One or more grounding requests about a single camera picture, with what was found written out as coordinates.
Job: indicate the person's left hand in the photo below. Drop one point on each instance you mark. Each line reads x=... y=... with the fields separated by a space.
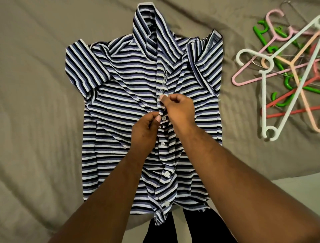
x=145 y=132

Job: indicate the person's right hand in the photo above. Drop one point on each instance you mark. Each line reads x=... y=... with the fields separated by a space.
x=180 y=112

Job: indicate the black white striped garment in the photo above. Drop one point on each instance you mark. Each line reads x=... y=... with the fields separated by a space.
x=120 y=85

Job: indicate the pile of coloured plastic hangers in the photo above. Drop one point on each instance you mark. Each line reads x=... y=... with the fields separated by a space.
x=280 y=65

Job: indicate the person's right forearm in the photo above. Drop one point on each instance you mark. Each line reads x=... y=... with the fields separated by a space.
x=245 y=185

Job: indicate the person's left forearm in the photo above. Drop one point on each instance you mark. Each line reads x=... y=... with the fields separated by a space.
x=105 y=200

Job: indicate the bed with taupe sheet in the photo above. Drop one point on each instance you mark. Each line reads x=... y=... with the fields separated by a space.
x=35 y=130

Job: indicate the person's black trousers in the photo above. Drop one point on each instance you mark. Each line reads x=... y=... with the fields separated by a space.
x=210 y=228

